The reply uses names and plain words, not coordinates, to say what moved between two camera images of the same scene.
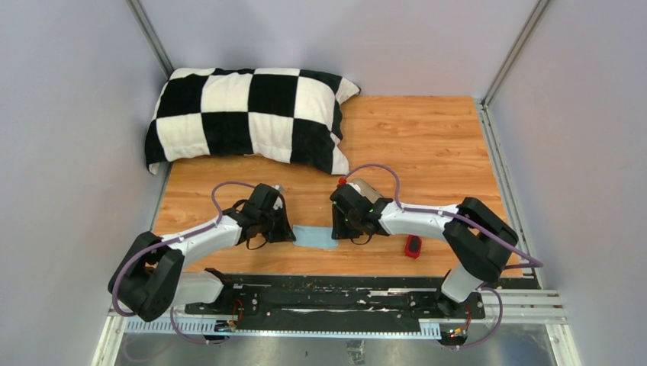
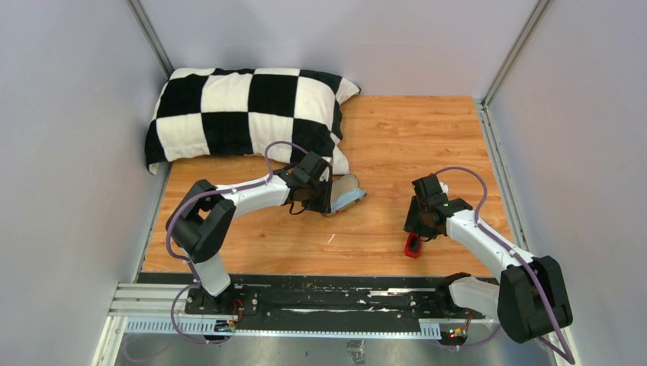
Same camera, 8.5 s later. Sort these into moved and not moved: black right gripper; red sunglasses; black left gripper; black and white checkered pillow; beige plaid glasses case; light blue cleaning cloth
Moved: light blue cleaning cloth; black left gripper; beige plaid glasses case; black right gripper
Not moved: red sunglasses; black and white checkered pillow
